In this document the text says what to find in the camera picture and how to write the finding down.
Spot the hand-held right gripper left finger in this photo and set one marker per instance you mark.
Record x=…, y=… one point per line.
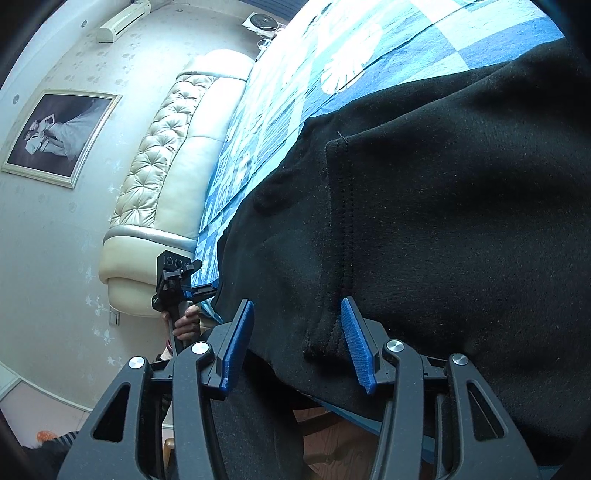
x=238, y=350

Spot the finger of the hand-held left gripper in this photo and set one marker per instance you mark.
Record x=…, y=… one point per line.
x=203, y=291
x=191, y=271

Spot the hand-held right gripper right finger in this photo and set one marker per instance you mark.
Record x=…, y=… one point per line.
x=358, y=346

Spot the black pants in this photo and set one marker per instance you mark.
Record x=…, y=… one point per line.
x=438, y=207

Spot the person's left hand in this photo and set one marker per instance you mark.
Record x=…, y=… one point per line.
x=187, y=325

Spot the person's left leg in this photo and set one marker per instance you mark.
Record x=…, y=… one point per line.
x=258, y=429

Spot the cream tufted headboard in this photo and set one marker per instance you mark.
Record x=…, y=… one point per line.
x=157, y=152

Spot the white box fan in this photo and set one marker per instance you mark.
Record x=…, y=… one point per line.
x=261, y=23

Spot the white air conditioner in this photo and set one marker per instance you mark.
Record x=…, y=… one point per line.
x=122, y=21

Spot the framed wall picture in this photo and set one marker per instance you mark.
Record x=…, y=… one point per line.
x=60, y=136

